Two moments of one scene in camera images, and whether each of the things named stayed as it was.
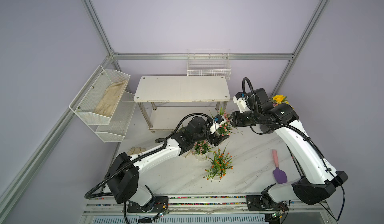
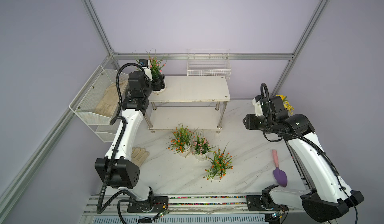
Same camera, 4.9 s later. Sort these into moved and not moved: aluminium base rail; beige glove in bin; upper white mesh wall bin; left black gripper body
Moved: left black gripper body
Not moved: upper white mesh wall bin; aluminium base rail; beige glove in bin
